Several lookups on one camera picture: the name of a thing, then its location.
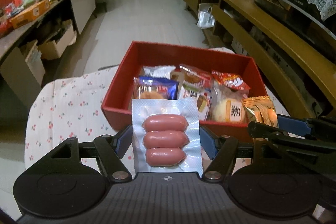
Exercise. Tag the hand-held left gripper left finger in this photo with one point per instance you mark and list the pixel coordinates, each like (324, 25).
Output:
(123, 140)

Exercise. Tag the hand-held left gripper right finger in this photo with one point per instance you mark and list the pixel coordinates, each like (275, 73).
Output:
(207, 142)

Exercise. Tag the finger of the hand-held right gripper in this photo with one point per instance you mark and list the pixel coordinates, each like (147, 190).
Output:
(291, 123)
(265, 132)

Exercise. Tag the gold snack packet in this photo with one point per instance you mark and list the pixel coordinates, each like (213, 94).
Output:
(258, 108)

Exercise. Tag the red cardboard box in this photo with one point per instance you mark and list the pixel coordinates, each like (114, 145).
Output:
(115, 116)

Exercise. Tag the steamed bun packet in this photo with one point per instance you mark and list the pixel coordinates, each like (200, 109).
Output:
(228, 111)

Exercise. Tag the clear sausage packet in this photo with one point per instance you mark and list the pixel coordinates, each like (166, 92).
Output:
(165, 138)

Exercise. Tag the black white snack bar packet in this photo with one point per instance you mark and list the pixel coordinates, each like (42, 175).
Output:
(193, 98)

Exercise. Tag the red snack packet white letters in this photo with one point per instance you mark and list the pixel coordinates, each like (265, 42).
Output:
(233, 82)

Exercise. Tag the blue label cake packet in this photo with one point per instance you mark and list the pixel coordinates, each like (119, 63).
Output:
(155, 87)

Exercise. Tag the clear red cake packet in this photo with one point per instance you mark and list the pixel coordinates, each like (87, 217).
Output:
(195, 75)

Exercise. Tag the silver snack packet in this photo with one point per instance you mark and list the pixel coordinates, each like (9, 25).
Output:
(157, 71)

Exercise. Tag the cherry print tablecloth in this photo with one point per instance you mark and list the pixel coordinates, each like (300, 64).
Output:
(73, 113)

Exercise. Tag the wooden television cabinet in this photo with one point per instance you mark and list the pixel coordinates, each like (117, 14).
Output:
(288, 40)

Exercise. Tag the open white cardboard box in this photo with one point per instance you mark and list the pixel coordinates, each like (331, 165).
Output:
(57, 43)

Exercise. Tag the shiny white gift bag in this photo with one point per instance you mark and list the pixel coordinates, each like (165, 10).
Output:
(206, 15)

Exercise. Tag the dark long side table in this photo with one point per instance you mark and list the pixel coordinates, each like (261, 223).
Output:
(81, 1)

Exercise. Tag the orange cardboard box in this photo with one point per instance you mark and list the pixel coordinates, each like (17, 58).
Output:
(29, 14)

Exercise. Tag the pile of red packets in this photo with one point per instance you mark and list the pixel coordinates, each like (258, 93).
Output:
(6, 16)

